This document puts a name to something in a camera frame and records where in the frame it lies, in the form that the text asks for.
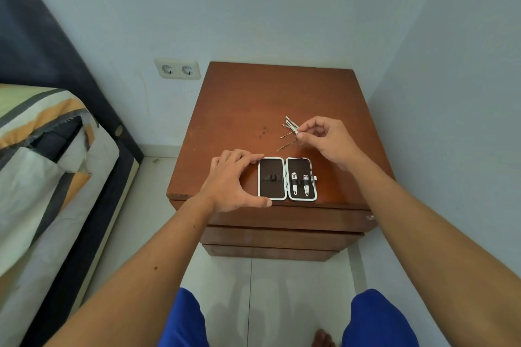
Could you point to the silver metal tweezers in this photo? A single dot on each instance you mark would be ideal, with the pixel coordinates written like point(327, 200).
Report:
point(292, 123)

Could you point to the small silver nail clipper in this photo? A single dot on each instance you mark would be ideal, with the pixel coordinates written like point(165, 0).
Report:
point(306, 187)

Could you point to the dark blue bed mattress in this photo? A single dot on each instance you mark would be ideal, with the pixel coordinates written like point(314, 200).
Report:
point(36, 46)

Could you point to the large silver nail clipper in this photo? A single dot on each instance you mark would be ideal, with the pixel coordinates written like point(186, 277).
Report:
point(294, 186)

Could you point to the blue shorts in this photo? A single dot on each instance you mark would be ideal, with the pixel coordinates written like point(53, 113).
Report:
point(376, 322)

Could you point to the person's left forearm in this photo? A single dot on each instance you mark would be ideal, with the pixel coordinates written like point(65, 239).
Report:
point(142, 273)

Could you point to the brown wooden nightstand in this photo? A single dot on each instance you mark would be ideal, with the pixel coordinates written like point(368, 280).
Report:
point(252, 107)

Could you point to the white double wall socket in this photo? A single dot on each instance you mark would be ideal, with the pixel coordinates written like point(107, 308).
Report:
point(178, 69)

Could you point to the person's right hand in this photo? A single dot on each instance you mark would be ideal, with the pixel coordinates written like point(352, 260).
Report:
point(331, 143)

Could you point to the person's left thumb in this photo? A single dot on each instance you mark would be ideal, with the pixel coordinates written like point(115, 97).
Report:
point(254, 202)

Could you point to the striped bed sheet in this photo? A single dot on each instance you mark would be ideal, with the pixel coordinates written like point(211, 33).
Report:
point(32, 180)

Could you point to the person's left hand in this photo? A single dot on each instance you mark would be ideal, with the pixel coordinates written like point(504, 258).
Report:
point(224, 184)

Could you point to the person's right forearm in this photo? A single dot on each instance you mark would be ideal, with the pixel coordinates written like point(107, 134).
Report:
point(427, 245)

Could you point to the thin silver cuticle pusher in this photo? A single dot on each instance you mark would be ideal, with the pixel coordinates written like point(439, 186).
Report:
point(286, 145)

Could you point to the silver ear pick tool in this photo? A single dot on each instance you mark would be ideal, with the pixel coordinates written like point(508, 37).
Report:
point(289, 134)

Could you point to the black manicure case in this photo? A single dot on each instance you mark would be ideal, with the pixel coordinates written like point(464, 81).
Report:
point(271, 188)

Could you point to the person's right thumb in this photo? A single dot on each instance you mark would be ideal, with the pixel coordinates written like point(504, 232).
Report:
point(308, 138)

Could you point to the person's foot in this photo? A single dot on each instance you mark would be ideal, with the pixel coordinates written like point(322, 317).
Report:
point(323, 338)

